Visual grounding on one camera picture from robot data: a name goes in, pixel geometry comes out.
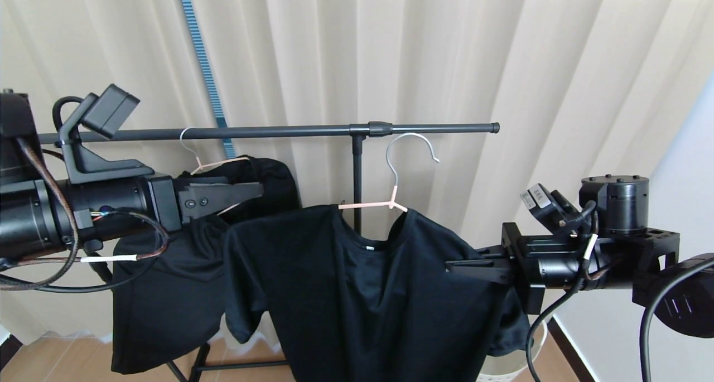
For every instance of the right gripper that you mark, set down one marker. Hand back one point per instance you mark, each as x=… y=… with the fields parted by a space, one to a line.
x=552 y=270

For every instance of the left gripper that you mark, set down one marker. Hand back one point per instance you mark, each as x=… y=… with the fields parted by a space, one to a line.
x=106 y=209

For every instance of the black shorts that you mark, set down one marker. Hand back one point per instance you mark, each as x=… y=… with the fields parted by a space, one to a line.
x=167 y=293

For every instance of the pink clothes hanger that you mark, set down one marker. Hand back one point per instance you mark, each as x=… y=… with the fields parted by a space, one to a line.
x=192 y=150
x=393 y=170

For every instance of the black sleeveless shirt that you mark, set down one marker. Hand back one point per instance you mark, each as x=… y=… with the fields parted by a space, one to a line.
x=362 y=304

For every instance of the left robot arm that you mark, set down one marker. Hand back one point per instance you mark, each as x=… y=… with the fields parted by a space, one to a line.
x=14 y=142

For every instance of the black clothes rack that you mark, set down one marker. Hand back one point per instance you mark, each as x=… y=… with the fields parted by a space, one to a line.
x=279 y=131

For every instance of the white laundry basket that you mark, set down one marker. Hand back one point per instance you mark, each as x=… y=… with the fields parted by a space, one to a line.
x=519 y=365

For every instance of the beige curtain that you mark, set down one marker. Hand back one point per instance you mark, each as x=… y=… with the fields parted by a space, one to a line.
x=446 y=47

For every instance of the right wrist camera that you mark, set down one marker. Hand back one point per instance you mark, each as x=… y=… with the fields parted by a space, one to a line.
x=549 y=206

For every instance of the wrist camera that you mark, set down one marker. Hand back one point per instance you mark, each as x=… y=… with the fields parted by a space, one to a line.
x=549 y=206
x=106 y=114

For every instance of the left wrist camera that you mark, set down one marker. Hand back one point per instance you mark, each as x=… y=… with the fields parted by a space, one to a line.
x=106 y=114

